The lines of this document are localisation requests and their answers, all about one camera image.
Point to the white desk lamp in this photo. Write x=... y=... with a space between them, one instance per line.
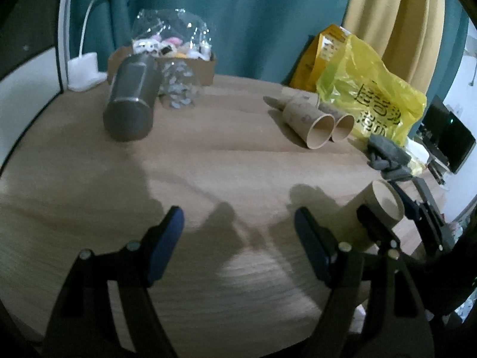
x=96 y=28

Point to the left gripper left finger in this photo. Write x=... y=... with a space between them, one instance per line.
x=82 y=323

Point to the yellow beige curtain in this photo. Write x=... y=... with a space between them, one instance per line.
x=406 y=34

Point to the brown paper cup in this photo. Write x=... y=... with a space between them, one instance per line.
x=309 y=122
x=378 y=206
x=344 y=122

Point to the clear patterned glass cup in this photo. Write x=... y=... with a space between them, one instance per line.
x=180 y=87

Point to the clear plastic toy bag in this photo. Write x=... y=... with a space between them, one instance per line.
x=171 y=33

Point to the orange cardboard box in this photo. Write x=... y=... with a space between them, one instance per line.
x=314 y=60

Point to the brown cardboard toy box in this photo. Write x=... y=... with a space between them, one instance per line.
x=203 y=70

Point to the yellow wrapped packet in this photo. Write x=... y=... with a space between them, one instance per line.
x=419 y=156

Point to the teal curtain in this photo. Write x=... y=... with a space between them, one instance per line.
x=260 y=39

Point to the grey metal thermos bottle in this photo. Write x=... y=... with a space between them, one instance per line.
x=129 y=114

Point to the black monitor screen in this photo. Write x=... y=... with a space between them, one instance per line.
x=448 y=139

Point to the grey knitted glove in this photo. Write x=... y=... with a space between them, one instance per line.
x=388 y=158

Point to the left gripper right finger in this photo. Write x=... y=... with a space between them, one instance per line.
x=373 y=308

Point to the yellow plastic shopping bag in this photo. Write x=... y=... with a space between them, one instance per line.
x=356 y=81

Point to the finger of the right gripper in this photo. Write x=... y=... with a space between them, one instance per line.
x=378 y=237
x=434 y=232

